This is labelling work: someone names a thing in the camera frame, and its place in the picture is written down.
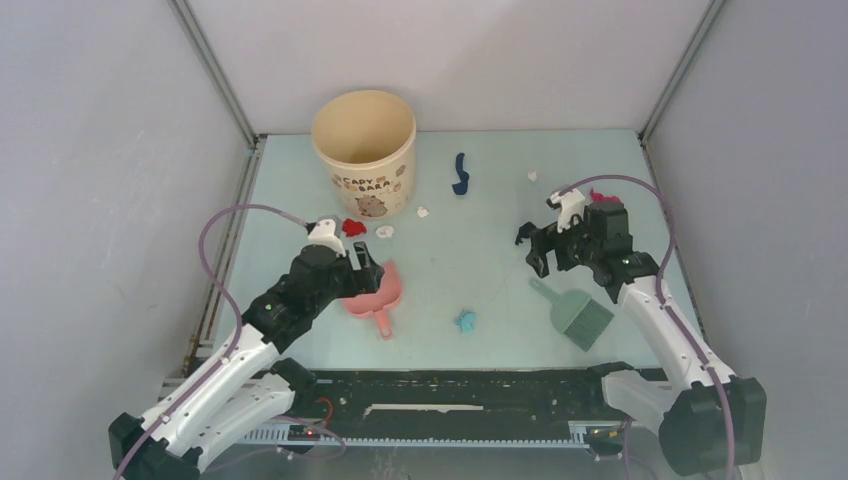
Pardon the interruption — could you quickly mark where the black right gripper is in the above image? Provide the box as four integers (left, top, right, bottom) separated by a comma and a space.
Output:
525, 206, 601, 279

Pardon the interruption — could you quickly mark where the red paper scrap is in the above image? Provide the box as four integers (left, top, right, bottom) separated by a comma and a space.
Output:
342, 218, 367, 238

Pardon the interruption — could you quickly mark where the pink plastic dustpan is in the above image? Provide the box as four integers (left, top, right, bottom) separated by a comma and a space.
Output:
342, 261, 403, 340

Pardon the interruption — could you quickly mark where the green hand brush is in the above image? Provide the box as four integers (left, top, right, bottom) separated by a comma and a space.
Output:
528, 278, 614, 352

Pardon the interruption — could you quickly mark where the long dark blue scrap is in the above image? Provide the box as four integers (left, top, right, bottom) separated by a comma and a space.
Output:
452, 152, 470, 196

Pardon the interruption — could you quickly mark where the light blue paper scrap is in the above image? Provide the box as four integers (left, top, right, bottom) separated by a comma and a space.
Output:
455, 310, 477, 333

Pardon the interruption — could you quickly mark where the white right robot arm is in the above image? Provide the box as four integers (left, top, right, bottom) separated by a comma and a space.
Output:
516, 202, 767, 476

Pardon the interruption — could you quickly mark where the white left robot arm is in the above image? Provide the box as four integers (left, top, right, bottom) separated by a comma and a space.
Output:
108, 242, 385, 479

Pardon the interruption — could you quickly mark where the magenta paper scrap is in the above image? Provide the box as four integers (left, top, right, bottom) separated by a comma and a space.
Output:
590, 189, 621, 203

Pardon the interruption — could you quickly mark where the beige capybara bucket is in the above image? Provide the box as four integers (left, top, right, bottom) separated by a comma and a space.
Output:
311, 90, 417, 220

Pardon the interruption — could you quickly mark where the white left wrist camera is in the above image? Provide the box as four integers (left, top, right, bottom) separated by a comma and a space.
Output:
306, 215, 347, 257

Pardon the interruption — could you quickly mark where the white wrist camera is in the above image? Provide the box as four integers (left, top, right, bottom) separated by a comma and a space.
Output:
306, 215, 347, 257
546, 190, 586, 233

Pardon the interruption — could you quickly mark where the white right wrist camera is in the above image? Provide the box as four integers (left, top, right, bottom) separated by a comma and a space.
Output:
546, 190, 586, 233

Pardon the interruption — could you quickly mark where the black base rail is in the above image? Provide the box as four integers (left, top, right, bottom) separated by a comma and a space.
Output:
289, 364, 625, 443

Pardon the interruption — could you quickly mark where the grey cable duct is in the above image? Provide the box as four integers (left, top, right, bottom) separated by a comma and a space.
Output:
231, 423, 627, 452

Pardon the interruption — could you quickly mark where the right aluminium frame post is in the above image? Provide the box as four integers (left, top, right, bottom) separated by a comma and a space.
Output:
638, 0, 727, 147

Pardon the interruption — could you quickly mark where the aluminium frame post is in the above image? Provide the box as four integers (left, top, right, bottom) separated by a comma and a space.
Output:
638, 0, 727, 147
167, 0, 259, 149

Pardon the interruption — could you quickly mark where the left aluminium frame post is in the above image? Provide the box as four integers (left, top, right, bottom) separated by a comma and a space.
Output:
167, 0, 259, 149

